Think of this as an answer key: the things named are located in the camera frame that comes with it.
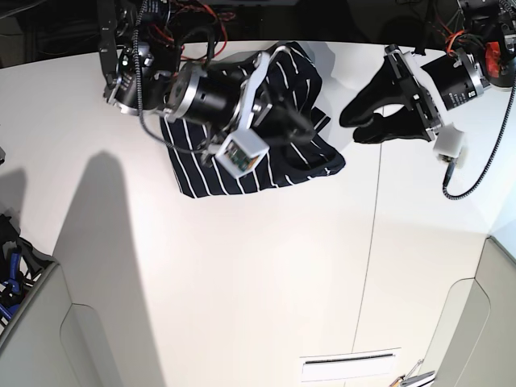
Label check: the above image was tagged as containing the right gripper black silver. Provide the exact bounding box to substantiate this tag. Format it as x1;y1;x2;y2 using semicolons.
163;51;316;148

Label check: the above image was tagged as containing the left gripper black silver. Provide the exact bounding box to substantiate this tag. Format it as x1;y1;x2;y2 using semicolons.
339;44;489;144

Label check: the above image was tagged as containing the navy white striped T-shirt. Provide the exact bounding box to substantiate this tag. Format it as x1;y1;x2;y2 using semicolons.
160;42;346;198

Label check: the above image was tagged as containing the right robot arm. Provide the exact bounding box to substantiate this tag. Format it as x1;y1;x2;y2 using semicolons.
98;1;315;157

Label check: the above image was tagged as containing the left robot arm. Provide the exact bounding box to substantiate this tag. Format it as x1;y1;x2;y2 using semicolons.
339;1;515;144

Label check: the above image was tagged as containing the white table slot plate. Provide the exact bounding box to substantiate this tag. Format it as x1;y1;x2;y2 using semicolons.
299;347;401;383

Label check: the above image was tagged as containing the silver tool at edge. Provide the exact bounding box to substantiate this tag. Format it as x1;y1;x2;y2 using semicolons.
389;359;436;387

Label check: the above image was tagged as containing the blue black tool pile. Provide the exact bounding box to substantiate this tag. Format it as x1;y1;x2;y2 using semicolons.
1;214;53;329

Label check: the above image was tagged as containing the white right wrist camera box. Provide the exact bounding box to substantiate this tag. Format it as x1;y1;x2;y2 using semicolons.
214;129;269;179

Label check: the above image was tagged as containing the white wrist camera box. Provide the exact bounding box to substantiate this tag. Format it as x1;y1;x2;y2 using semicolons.
433;123;465;159
214;129;269;179

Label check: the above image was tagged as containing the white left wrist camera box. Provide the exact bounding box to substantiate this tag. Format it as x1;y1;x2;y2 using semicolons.
433;123;465;159

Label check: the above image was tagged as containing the braided black camera cable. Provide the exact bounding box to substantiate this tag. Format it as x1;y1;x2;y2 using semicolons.
441;72;516;202

